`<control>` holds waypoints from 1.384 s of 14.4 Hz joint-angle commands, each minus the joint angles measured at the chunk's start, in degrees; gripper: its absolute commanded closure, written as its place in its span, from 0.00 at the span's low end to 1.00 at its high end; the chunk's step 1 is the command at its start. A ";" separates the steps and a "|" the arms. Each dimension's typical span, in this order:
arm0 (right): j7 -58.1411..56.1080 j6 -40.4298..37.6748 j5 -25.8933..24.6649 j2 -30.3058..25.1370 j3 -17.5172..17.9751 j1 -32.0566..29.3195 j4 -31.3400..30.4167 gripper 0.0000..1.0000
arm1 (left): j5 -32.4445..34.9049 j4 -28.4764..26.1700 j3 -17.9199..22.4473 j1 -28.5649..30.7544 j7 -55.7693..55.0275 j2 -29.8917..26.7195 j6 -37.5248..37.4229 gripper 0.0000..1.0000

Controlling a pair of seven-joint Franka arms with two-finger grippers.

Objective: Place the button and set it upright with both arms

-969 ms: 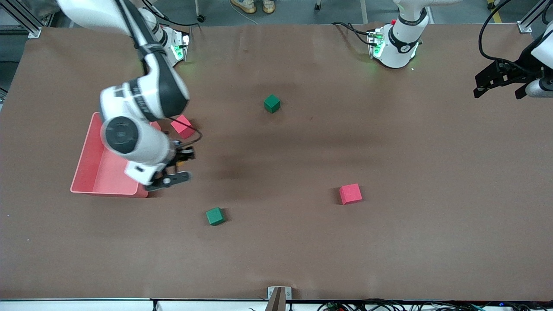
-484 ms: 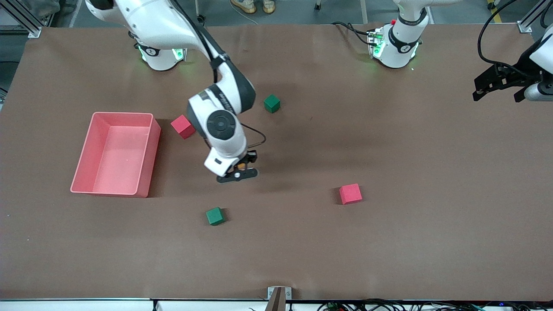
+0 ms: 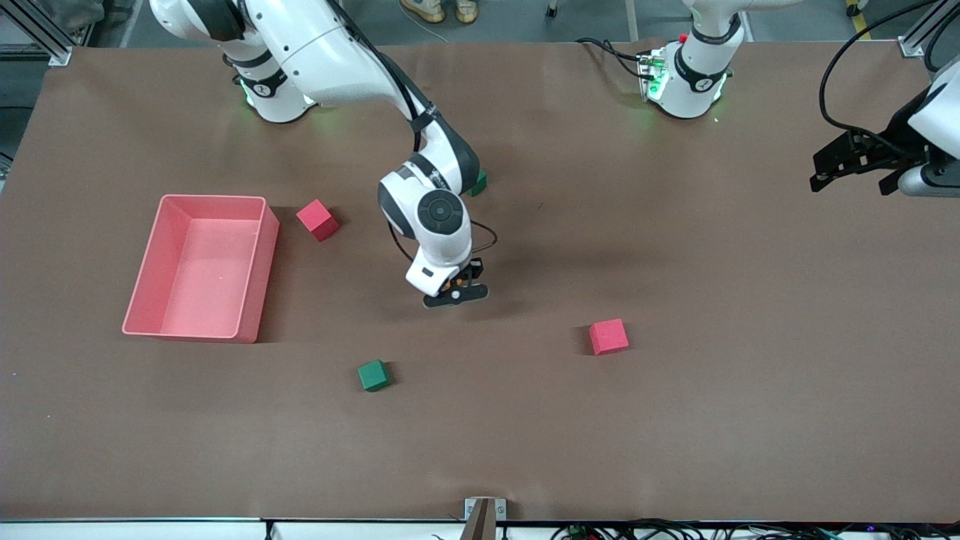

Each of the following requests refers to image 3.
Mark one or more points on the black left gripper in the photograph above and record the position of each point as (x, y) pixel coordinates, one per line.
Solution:
(887, 152)

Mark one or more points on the aluminium frame profile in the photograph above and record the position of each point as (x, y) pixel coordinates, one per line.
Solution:
(52, 46)
(911, 46)

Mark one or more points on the grey fabric bundle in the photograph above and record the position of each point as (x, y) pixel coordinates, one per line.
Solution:
(79, 11)

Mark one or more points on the black caster wheel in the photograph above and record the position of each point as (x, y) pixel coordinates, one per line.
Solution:
(553, 10)

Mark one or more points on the orange capped black push button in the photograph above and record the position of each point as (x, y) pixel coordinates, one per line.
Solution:
(448, 283)

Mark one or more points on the red cube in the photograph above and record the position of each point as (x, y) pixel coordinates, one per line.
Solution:
(319, 223)
(609, 337)

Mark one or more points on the pink plastic bin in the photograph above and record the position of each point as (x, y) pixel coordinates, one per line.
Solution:
(210, 300)

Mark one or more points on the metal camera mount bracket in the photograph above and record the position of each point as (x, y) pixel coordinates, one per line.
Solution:
(485, 521)

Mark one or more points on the brown table cover sheet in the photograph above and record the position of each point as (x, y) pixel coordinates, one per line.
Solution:
(525, 450)

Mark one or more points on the beige shoe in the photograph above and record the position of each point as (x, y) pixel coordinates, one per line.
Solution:
(424, 9)
(466, 9)

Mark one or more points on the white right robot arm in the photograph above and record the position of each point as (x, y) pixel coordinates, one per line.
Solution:
(322, 52)

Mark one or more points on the green cube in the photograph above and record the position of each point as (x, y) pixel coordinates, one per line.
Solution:
(481, 184)
(373, 376)

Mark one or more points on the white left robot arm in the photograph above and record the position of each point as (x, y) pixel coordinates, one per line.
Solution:
(694, 82)

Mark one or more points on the white table frame rail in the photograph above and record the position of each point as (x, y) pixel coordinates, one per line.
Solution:
(150, 531)

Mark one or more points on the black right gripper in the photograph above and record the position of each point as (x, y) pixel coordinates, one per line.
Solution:
(475, 270)

